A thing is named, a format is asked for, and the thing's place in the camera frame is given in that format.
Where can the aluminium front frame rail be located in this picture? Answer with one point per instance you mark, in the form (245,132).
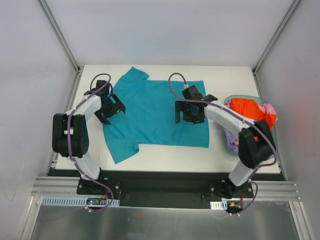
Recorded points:
(66,186)

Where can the teal t shirt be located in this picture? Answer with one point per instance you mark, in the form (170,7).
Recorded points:
(149,117)

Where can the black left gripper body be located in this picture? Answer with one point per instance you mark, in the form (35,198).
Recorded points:
(111,109)

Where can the aluminium corner post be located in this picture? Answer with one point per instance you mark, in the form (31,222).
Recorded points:
(276,35)
(59,34)

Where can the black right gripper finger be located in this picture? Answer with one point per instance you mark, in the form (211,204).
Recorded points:
(179,108)
(199,117)

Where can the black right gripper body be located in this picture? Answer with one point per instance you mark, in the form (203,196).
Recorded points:
(188,113)

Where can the left aluminium corner post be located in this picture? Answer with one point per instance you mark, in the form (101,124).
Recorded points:
(59,34)

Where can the white slotted cable duct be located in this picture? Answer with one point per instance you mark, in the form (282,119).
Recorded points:
(65,201)

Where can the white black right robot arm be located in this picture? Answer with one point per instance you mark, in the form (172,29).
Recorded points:
(255,140)

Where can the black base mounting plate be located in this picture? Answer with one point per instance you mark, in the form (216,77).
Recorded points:
(150,189)

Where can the right aluminium corner post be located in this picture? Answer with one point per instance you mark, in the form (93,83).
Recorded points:
(276,35)

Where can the small white cable duct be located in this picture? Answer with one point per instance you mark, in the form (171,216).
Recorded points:
(219,205)

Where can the orange t shirt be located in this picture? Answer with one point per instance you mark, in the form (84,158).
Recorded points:
(250,109)

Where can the lavender t shirt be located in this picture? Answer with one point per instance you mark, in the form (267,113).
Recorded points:
(232,141)

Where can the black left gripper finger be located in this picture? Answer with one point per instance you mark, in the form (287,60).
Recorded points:
(102,118)
(117,106)

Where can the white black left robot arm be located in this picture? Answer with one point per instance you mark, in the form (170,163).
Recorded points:
(70,136)

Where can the pink t shirt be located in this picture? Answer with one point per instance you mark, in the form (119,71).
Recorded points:
(267,109)

